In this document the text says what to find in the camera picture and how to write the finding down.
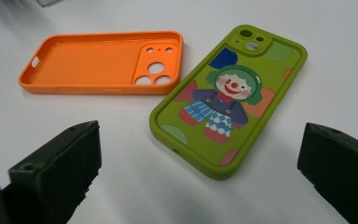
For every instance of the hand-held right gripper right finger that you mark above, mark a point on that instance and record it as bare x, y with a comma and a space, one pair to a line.
341, 168

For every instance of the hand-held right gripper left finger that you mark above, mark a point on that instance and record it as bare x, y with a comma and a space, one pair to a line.
56, 168

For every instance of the orange phone case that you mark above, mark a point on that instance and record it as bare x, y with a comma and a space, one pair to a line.
90, 67

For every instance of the green clown phone case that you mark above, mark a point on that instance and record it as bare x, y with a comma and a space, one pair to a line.
273, 73

